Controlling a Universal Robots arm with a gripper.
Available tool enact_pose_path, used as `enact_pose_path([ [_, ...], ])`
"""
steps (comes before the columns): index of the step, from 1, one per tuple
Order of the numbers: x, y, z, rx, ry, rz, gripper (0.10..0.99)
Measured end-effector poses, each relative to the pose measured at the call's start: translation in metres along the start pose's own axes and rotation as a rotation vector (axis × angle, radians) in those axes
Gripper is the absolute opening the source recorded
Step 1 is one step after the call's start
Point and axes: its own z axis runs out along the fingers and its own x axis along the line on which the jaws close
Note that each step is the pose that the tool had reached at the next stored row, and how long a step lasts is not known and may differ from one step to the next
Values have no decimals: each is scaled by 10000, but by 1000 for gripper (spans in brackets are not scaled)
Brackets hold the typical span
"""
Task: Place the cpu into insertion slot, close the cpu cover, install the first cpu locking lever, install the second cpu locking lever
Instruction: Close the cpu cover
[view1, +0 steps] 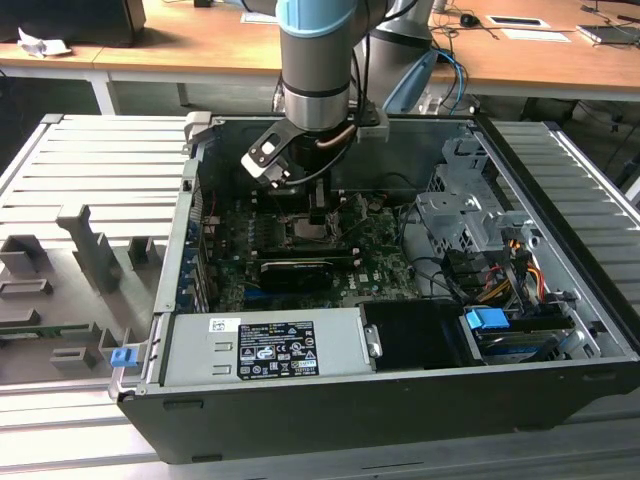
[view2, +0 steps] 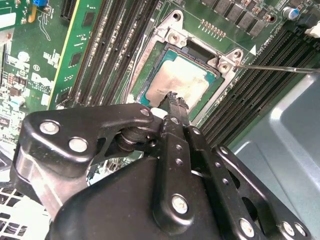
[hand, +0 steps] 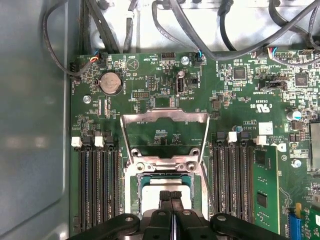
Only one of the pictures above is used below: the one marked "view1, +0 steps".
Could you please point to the thin metal locking lever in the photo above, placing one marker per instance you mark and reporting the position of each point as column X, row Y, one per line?
column 280, row 206

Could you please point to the square silver CPU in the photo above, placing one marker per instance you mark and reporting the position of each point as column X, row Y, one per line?
column 306, row 229

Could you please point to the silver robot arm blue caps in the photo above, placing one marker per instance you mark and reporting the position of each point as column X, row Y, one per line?
column 315, row 60

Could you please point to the black CPU socket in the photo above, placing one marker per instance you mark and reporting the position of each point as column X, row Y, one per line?
column 300, row 235

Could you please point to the black installed RAM module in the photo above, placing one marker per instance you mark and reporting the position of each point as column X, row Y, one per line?
column 305, row 252

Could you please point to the black graphics card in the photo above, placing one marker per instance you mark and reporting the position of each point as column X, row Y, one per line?
column 295, row 275

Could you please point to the green motherboard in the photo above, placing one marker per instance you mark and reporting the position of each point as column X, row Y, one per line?
column 380, row 270

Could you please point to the silver metal drive cage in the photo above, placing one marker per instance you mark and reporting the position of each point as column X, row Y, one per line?
column 450, row 210

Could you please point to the wooden office desk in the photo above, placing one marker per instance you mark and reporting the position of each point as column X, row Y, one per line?
column 175, row 45

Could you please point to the black computer mouse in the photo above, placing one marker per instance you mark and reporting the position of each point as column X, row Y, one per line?
column 469, row 20

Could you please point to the silver power supply unit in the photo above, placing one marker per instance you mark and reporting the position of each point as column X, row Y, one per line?
column 200, row 350

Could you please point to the hard disk in blue carrier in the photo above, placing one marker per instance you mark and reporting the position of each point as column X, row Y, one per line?
column 487, row 320

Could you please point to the white paper sheet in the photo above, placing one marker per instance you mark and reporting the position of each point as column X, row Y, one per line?
column 535, row 35

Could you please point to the black open PC case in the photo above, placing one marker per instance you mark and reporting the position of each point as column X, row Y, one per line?
column 350, row 425

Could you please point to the grey parts rack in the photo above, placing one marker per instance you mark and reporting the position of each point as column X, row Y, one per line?
column 75, row 280

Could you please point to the black box on desk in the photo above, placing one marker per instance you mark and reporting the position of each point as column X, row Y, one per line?
column 75, row 20

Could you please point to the small blue plastic clip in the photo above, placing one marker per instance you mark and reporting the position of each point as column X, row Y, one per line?
column 123, row 358

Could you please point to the crumpled white paper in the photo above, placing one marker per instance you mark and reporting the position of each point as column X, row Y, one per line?
column 42, row 44

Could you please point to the grey flat desk device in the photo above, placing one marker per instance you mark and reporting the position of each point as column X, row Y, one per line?
column 607, row 34

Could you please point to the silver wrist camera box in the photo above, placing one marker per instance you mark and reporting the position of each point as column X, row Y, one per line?
column 265, row 160

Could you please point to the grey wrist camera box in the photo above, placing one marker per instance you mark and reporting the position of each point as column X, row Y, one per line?
column 375, row 131

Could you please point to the grey case latch bracket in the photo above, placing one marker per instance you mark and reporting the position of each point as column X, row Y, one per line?
column 197, row 127

